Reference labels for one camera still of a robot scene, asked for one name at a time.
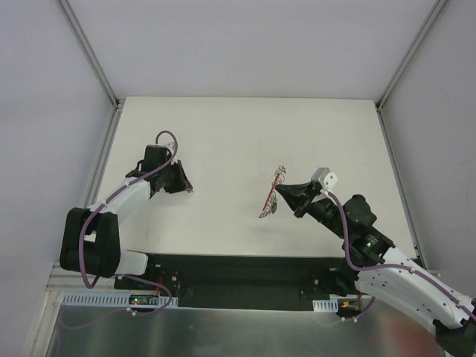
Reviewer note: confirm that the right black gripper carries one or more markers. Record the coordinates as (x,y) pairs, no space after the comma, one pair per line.
(306,201)

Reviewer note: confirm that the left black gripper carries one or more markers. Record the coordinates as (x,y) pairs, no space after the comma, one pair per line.
(178,177)

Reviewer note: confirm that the red handled metal key holder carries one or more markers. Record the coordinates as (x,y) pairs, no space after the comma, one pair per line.
(279,178)

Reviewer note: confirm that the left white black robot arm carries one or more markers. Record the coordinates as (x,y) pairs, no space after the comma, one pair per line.
(91,239)

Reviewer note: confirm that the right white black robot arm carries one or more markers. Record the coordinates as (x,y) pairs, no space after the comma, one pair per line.
(381,270)

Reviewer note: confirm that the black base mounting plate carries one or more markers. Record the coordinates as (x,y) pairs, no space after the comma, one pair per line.
(240,282)

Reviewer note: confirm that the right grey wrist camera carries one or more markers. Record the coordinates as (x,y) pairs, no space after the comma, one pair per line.
(325,178)

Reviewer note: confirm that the right aluminium table rail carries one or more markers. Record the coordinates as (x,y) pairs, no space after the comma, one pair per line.
(420,247)

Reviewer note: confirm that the aluminium table rail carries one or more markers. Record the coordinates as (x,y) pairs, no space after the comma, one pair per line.
(420,247)
(59,281)

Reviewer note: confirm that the right white cable duct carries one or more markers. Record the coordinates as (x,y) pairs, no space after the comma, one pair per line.
(330,305)

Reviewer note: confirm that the white cable duct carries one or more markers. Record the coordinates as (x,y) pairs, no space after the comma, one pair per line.
(330,305)
(102,299)

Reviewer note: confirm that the left white cable duct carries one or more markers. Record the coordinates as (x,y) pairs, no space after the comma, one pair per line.
(102,299)

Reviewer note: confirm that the left aluminium table rail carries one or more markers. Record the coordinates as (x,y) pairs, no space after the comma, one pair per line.
(59,281)

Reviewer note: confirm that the left aluminium frame post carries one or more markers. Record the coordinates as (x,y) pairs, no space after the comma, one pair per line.
(88,52)

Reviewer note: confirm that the aluminium frame post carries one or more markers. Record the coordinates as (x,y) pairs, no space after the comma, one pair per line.
(88,52)
(417,43)

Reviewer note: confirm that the right aluminium frame post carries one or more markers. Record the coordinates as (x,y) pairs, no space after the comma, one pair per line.
(417,43)

